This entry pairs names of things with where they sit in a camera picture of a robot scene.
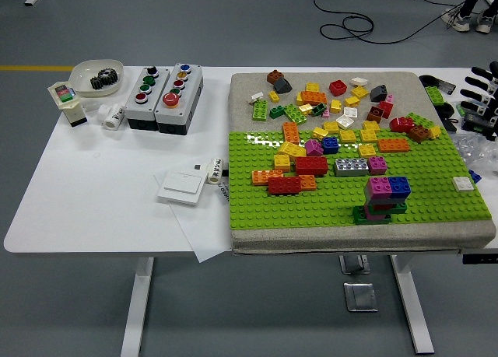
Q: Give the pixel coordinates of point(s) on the silver long toy brick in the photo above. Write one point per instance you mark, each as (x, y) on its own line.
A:
(351, 166)

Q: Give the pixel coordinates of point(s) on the grey four-button control box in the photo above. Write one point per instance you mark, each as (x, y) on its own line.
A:
(155, 96)

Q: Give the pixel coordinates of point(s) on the white plastic bowl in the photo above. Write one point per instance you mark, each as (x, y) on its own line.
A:
(81, 77)

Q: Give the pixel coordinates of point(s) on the small white clip piece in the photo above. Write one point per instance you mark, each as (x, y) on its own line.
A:
(257, 96)

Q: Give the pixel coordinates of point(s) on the metal floor plate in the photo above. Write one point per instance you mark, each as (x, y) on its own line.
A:
(360, 296)

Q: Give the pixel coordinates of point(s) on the small blue toy brick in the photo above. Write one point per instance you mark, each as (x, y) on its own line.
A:
(474, 176)

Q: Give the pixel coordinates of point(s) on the large yellow sloped brick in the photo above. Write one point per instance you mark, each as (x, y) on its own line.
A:
(291, 150)

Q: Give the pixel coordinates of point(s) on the black table control panel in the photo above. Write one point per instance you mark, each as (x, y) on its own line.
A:
(480, 258)

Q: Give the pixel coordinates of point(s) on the red square toy brick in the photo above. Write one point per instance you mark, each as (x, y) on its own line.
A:
(337, 87)
(385, 108)

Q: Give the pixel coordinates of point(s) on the white hollow toy brick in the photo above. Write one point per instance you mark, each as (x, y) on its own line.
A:
(344, 120)

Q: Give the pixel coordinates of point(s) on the pink square toy brick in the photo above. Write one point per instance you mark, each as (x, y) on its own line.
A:
(379, 187)
(377, 165)

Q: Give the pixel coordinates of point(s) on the orange square toy brick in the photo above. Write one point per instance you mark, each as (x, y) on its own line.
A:
(308, 182)

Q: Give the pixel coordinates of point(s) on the white paper sheet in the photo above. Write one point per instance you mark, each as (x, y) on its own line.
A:
(202, 232)

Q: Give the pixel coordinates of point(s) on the orange long flat brick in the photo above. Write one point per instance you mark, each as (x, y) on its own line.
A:
(393, 145)

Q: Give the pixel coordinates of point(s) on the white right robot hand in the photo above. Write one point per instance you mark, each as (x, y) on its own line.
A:
(492, 100)

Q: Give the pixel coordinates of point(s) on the black round tape roll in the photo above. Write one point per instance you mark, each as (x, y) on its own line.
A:
(425, 78)

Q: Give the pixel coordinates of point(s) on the white table leg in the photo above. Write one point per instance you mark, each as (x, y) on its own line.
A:
(136, 314)
(413, 314)

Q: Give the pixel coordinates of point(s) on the white wall switch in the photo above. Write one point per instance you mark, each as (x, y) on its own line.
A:
(181, 187)

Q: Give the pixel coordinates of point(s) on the yellow square toy brick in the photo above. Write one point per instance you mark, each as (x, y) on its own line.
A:
(281, 162)

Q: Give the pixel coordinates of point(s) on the white square plate brick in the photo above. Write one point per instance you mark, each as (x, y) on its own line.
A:
(350, 111)

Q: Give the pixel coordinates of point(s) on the white labelled cylinder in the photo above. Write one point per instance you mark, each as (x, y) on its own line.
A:
(215, 171)

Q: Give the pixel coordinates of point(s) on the dark grey sloped brick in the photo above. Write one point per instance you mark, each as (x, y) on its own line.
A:
(282, 85)
(378, 93)

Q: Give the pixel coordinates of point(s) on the dark green hollow brick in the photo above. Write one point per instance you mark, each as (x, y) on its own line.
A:
(319, 108)

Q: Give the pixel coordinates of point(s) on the white flat toy brick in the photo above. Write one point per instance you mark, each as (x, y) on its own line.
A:
(359, 81)

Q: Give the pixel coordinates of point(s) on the black metal gear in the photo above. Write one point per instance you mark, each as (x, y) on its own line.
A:
(97, 82)
(109, 75)

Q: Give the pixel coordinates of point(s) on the pink long toy brick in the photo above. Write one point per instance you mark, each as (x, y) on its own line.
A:
(375, 216)

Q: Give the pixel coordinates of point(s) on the grey emergency-stop control box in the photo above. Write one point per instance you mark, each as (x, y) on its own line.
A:
(190, 92)

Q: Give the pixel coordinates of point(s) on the brown square toy brick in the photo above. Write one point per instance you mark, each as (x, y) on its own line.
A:
(275, 76)
(375, 114)

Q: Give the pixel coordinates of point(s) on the crumpled clear plastic bag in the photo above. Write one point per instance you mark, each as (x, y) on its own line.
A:
(476, 149)

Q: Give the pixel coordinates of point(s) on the person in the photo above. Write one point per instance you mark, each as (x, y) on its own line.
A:
(462, 21)

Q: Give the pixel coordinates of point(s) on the black rectangular device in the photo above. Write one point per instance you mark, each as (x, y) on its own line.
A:
(446, 86)

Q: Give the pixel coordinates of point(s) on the small yellow toy brick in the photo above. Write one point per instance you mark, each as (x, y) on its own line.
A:
(273, 95)

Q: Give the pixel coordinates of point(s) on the red long toy brick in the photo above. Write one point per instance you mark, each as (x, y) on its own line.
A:
(284, 185)
(311, 166)

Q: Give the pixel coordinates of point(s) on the dark green square brick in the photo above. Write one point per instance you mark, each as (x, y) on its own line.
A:
(276, 111)

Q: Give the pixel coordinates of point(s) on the dark green long toy brick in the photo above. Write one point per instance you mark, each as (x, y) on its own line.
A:
(397, 210)
(360, 217)

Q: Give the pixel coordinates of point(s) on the white square toy brick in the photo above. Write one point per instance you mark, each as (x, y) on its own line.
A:
(463, 183)

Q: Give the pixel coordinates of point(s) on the red rounded toy brick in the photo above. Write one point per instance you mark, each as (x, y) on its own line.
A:
(401, 124)

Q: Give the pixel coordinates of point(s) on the green studded baseplate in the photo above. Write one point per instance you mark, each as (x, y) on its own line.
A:
(272, 213)

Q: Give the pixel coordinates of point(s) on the magenta toy brick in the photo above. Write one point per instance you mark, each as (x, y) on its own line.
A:
(313, 147)

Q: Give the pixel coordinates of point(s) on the small white tag dark square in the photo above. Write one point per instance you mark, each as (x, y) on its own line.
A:
(198, 166)

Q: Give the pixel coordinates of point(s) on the black box green connector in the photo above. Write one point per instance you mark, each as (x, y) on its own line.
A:
(476, 125)

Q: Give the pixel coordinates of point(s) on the white switch module green red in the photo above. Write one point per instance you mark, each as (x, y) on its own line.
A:
(66, 96)

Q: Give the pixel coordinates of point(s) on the black flat object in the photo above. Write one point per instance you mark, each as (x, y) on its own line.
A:
(451, 124)

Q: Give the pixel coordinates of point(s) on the white pipe fitting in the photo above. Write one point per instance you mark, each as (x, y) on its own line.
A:
(111, 117)

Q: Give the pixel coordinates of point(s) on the small pink toy brick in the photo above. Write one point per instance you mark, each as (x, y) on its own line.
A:
(389, 98)
(326, 113)

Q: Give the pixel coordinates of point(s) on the lime green toy brick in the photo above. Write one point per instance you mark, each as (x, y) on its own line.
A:
(260, 110)

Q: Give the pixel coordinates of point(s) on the orange long toy brick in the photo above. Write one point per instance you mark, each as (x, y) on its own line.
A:
(267, 176)
(313, 97)

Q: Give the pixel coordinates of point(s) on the clear bag with parts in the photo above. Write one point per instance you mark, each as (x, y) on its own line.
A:
(460, 109)

